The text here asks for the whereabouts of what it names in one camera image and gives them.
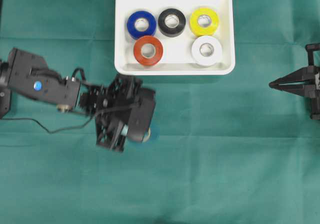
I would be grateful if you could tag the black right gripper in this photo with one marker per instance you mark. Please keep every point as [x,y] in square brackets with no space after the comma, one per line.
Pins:
[301,75]

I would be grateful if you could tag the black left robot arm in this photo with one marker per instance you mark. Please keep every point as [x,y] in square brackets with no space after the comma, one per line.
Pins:
[29,75]

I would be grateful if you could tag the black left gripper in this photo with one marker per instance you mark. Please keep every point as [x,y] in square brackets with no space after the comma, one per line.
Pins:
[103,104]

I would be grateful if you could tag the blue tape roll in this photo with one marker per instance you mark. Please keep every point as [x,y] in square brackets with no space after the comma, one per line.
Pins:
[131,24]

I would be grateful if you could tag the orange tape roll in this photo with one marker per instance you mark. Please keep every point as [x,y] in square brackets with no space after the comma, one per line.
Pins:
[148,50]

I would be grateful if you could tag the black tape roll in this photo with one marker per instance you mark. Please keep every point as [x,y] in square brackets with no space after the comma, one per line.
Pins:
[165,29]

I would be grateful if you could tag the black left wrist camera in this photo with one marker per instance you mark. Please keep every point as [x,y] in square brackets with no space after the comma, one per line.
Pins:
[141,116]

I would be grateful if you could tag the yellow tape roll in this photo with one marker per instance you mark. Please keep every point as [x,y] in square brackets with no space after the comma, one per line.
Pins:
[204,21]

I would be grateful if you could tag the white plastic tray case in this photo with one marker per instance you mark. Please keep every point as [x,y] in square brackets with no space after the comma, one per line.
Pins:
[177,52]

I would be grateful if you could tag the green tape roll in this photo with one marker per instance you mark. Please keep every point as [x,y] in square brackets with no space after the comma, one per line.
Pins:
[153,138]

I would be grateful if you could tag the white tape roll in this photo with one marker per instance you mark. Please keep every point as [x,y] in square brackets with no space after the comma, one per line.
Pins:
[207,51]

